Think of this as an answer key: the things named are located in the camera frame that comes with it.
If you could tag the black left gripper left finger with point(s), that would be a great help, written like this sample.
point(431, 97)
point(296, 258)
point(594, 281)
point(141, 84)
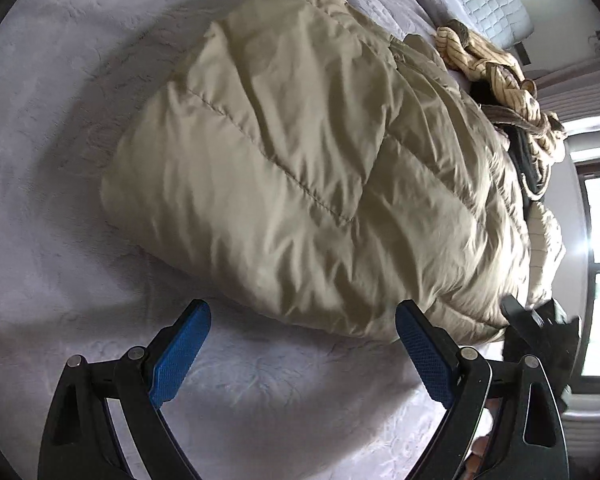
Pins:
point(79, 440)

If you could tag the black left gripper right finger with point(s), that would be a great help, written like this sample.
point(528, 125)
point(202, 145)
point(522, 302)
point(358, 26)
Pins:
point(527, 440)

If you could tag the beige quilted comforter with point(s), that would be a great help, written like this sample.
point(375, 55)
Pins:
point(320, 171)

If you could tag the white puffer jacket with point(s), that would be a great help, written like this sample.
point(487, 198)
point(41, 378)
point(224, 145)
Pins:
point(547, 249)

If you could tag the black garment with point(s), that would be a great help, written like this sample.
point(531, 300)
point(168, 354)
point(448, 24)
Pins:
point(533, 173)

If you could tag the lavender bedspread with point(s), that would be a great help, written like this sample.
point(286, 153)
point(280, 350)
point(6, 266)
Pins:
point(264, 399)

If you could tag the grey quilted headboard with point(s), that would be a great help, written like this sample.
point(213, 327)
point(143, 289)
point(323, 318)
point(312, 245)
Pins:
point(503, 22)

